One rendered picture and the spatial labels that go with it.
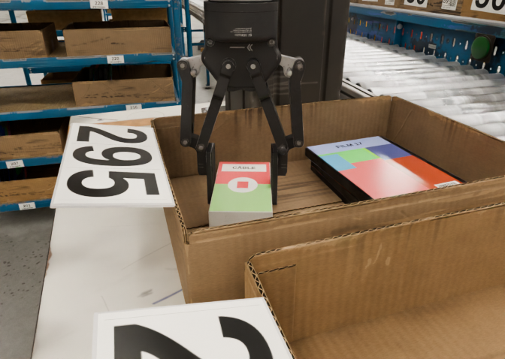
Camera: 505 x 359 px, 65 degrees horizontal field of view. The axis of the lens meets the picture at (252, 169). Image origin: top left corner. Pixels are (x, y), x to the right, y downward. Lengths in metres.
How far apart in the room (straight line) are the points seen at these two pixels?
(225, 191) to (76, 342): 0.22
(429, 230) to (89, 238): 0.36
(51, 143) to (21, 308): 0.66
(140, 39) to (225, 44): 1.30
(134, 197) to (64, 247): 0.17
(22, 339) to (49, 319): 1.12
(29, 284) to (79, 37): 0.94
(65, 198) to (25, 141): 1.56
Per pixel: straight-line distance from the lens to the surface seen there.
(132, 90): 1.76
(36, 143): 1.88
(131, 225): 0.51
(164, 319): 0.22
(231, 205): 0.45
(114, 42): 1.72
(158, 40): 1.72
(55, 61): 1.73
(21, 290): 1.72
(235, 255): 0.32
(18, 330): 1.56
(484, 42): 1.53
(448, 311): 0.40
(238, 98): 0.75
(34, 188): 1.97
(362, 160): 0.56
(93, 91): 1.78
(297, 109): 0.44
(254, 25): 0.40
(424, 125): 0.63
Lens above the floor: 1.02
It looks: 26 degrees down
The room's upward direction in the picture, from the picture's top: straight up
